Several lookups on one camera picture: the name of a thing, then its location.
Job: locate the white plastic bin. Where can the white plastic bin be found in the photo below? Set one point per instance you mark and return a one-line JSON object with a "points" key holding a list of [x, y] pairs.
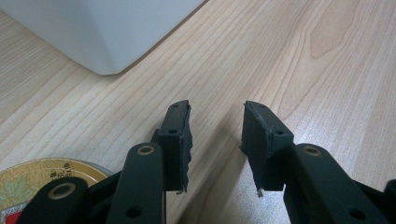
{"points": [[93, 31]]}

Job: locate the round gold tin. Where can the round gold tin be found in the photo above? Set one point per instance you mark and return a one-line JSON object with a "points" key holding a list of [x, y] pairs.
{"points": [[28, 180]]}

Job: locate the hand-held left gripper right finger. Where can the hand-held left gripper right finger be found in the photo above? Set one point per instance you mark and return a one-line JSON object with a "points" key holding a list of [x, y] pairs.
{"points": [[264, 155]]}

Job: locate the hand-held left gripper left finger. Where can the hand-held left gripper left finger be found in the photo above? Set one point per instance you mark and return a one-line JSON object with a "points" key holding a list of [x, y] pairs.
{"points": [[174, 155]]}

